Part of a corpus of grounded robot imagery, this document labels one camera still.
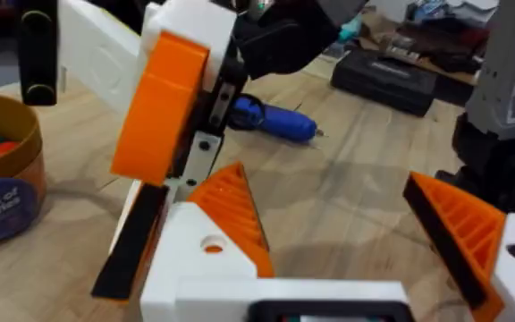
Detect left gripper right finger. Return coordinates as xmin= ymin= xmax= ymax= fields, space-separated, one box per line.
xmin=402 ymin=172 xmax=515 ymax=322

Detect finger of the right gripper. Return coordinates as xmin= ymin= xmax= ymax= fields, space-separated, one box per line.
xmin=90 ymin=131 xmax=223 ymax=301

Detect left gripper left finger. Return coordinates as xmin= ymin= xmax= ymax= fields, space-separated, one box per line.
xmin=139 ymin=161 xmax=276 ymax=322

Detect blue electric screwdriver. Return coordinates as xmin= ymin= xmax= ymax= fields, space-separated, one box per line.
xmin=226 ymin=94 xmax=328 ymax=145

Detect black upright wrist plate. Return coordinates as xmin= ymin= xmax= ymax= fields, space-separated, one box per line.
xmin=18 ymin=0 xmax=60 ymax=107

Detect black tool case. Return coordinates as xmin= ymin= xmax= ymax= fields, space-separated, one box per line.
xmin=331 ymin=48 xmax=440 ymax=118

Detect heap of tools and boxes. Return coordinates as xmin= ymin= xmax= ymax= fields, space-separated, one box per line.
xmin=359 ymin=0 xmax=500 ymax=86

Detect teal plastic object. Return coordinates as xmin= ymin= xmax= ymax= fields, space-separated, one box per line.
xmin=338 ymin=13 xmax=364 ymax=45

